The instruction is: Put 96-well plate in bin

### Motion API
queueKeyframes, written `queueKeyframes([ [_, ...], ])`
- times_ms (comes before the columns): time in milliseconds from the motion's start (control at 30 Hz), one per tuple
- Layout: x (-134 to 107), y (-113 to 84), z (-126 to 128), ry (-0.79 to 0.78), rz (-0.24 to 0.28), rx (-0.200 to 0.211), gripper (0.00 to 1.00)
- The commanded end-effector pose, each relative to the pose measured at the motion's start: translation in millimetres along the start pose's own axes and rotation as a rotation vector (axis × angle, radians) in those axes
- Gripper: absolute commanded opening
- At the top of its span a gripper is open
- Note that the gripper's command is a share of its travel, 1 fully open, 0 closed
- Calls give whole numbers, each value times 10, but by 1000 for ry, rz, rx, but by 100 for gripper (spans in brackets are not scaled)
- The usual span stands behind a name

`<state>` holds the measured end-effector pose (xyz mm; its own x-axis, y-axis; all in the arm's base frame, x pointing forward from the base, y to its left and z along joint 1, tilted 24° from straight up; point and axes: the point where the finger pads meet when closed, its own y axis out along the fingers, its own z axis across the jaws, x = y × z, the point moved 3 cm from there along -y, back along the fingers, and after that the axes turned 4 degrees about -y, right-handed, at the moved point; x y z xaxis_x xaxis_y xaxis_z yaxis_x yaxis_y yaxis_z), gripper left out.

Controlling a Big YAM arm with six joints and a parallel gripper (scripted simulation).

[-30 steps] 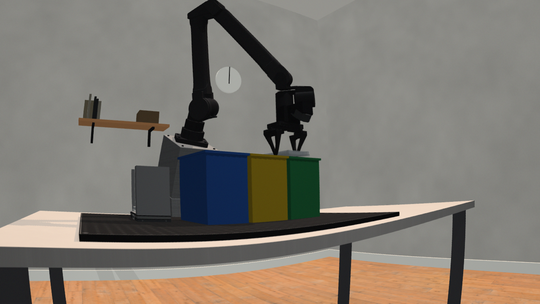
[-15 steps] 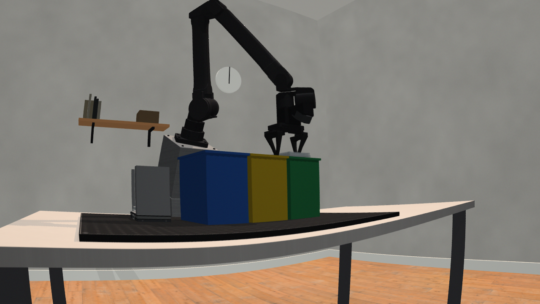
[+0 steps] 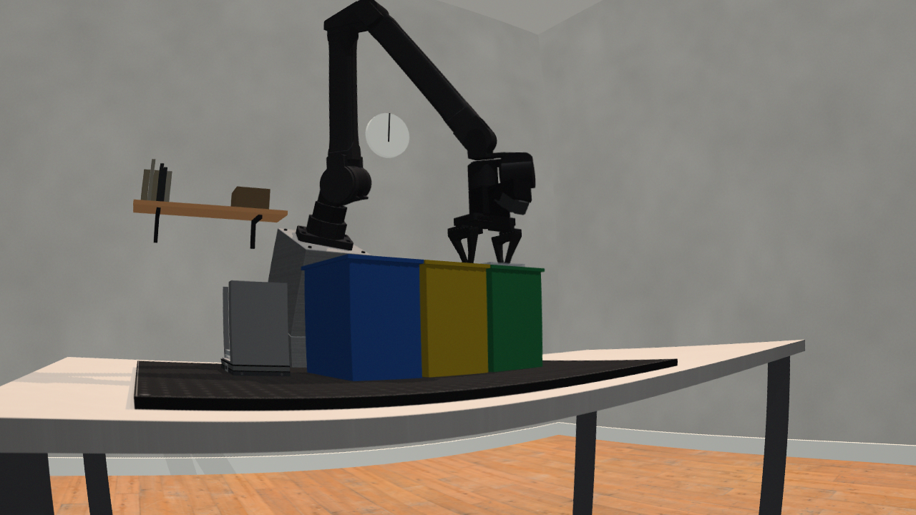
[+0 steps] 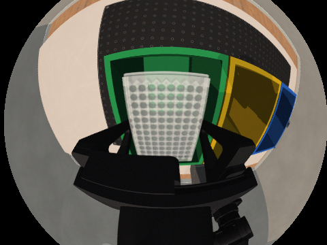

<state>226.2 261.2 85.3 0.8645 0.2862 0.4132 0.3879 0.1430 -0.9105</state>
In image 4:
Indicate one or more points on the green open bin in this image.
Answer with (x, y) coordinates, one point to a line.
(200, 61)

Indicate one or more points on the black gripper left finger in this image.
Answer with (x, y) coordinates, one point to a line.
(101, 140)

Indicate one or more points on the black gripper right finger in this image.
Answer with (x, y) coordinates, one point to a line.
(236, 149)

